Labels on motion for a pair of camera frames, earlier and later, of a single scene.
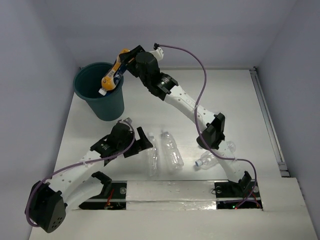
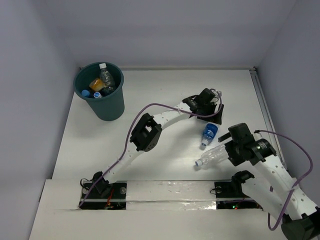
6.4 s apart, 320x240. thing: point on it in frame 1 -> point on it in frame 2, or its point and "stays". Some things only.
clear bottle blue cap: [210, 160] stays
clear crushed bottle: [173, 160] -> [107, 79]
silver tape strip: [171, 195] stays
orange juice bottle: [110, 80] -> [96, 84]
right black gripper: [126, 57] -> [235, 158]
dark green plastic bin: [87, 79] stays
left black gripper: [136, 145] -> [215, 113]
